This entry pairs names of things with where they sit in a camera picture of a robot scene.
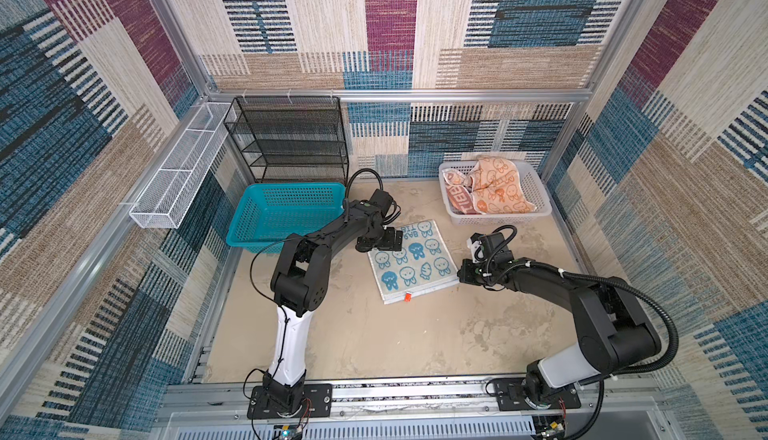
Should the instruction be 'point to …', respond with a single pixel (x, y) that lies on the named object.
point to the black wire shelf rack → (291, 139)
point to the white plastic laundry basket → (531, 177)
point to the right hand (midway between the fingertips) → (459, 276)
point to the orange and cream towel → (497, 187)
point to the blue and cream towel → (422, 266)
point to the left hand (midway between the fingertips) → (389, 243)
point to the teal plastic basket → (268, 213)
